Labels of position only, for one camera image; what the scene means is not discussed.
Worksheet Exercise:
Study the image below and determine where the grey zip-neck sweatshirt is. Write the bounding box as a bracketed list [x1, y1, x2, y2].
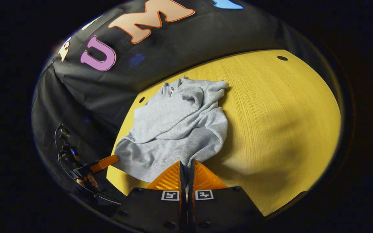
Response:
[113, 75, 230, 183]

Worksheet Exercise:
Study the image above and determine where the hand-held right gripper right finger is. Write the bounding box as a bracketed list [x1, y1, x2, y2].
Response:
[188, 160, 265, 232]

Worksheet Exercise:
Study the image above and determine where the thin black cable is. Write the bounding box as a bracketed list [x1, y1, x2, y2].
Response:
[54, 124, 122, 205]

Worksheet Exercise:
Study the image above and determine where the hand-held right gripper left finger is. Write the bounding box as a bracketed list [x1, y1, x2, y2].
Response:
[112, 161, 187, 232]

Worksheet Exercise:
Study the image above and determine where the black backdrop cloth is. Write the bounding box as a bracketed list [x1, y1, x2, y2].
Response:
[31, 0, 307, 207]

